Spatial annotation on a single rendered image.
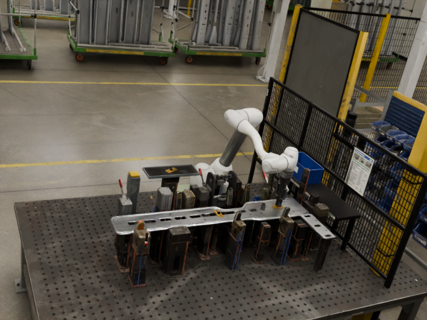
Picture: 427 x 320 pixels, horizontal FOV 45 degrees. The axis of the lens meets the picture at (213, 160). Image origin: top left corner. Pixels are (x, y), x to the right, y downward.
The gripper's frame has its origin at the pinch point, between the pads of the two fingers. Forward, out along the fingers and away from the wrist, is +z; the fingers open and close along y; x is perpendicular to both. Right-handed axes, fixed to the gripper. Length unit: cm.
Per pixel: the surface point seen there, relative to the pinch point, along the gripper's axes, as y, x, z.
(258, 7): -709, 380, -8
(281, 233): 21.3, -8.0, 11.4
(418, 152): 48, 58, -60
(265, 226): 18.7, -20.8, 5.4
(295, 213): 9.9, 8.3, 4.5
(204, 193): -15, -51, -2
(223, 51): -698, 309, 86
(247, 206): -4.6, -21.9, 4.6
